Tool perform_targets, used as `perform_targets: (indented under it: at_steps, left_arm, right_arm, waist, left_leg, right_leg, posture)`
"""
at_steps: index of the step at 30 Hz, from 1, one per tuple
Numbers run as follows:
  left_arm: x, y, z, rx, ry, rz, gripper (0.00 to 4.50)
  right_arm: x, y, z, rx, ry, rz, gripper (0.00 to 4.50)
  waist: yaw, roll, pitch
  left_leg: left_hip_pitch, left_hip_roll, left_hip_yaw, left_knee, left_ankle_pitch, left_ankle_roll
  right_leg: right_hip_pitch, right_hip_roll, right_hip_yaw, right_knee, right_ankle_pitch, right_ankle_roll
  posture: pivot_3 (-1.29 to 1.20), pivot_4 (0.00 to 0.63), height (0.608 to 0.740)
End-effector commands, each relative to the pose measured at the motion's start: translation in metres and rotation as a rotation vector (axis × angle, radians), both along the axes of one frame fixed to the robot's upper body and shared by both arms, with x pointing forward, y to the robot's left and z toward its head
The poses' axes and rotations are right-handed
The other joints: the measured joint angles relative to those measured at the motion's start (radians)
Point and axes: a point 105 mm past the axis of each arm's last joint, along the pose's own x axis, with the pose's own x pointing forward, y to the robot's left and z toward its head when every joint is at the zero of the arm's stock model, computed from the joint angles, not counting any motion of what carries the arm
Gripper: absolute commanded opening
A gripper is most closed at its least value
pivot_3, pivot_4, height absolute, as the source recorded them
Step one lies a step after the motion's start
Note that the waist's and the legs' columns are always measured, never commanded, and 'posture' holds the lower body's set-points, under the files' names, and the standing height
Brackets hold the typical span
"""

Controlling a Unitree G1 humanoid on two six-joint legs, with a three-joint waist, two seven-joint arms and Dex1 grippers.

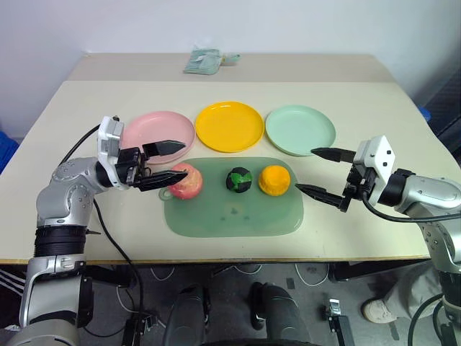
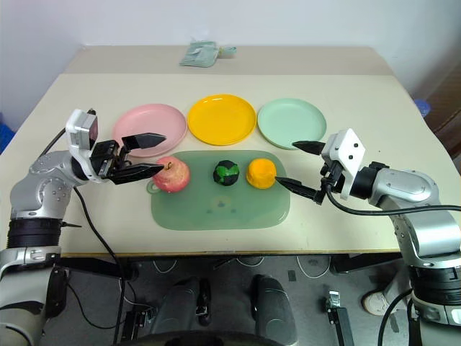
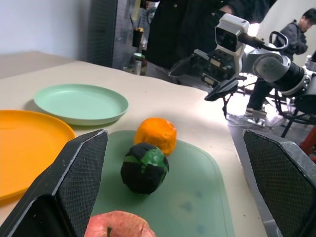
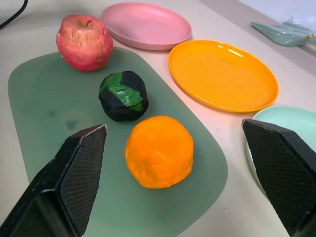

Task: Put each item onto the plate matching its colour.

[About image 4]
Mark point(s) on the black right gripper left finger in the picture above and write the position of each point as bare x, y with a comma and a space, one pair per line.
74, 177

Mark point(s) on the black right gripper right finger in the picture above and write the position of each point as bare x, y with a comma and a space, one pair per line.
281, 172

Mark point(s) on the light green plate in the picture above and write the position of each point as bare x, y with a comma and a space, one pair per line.
291, 118

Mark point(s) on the orange fruit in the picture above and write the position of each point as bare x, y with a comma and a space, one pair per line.
159, 151

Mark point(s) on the orange plate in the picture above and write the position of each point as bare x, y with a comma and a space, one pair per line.
222, 74

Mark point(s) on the pink plate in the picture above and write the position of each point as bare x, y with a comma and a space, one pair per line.
148, 24

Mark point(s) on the green cutting mat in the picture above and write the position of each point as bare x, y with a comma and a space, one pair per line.
44, 98

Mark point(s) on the black and green wrapped ball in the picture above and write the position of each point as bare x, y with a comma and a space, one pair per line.
123, 96

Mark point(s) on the red apple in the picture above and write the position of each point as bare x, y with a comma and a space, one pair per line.
85, 43

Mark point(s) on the pale green object top right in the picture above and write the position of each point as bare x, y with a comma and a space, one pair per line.
284, 33

